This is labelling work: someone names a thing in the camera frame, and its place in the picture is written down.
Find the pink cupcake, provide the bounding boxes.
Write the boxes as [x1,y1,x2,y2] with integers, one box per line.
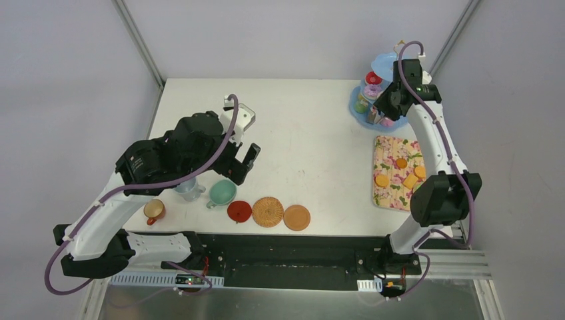
[379,117,395,127]

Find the purple sprinkled donut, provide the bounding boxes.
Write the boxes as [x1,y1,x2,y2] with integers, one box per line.
[362,84,382,101]

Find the chocolate slice cake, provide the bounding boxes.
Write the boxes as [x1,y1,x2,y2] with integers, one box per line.
[365,105,382,125]

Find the red jam tart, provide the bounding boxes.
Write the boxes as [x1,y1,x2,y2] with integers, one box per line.
[364,71,383,85]

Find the small orange cookie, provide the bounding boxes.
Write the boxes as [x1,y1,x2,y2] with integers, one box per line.
[395,158,408,169]

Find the round orange biscuit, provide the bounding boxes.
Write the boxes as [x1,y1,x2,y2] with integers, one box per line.
[374,174,390,188]
[414,165,426,179]

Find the rectangular yellow biscuit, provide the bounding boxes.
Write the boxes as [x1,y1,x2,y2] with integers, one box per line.
[402,173,419,190]

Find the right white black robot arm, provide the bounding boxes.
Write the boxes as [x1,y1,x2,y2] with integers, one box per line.
[374,59,482,273]

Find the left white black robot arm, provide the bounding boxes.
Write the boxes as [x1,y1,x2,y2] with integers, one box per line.
[53,106,260,279]

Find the green teacup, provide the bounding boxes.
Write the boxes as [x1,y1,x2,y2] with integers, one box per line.
[206,180,237,209]

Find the blue three-tier cake stand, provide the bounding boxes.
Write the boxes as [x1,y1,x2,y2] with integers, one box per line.
[348,40,408,132]

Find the red apple coaster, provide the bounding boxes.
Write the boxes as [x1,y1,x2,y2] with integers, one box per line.
[227,201,253,223]

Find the light blue mug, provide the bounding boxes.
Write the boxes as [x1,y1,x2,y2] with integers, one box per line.
[173,177,206,202]

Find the woven rattan coaster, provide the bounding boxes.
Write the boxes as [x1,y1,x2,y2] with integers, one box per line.
[252,197,284,228]

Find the floral serving tray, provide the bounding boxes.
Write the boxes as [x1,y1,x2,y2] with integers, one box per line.
[372,135,426,212]

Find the orange round coaster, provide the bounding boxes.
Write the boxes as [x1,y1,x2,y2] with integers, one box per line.
[283,205,311,231]

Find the orange small mug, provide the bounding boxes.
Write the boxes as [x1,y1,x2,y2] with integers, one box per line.
[143,199,166,226]

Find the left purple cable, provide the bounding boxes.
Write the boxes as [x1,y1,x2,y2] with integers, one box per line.
[44,93,240,296]

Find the purple cable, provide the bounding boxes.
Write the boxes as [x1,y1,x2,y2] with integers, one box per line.
[397,40,476,251]
[44,93,240,296]

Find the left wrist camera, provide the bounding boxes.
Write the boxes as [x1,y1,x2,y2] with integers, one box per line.
[219,96,256,146]

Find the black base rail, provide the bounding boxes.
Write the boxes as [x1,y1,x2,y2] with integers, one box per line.
[110,231,424,293]

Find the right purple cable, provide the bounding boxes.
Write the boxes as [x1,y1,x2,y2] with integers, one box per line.
[397,40,476,251]

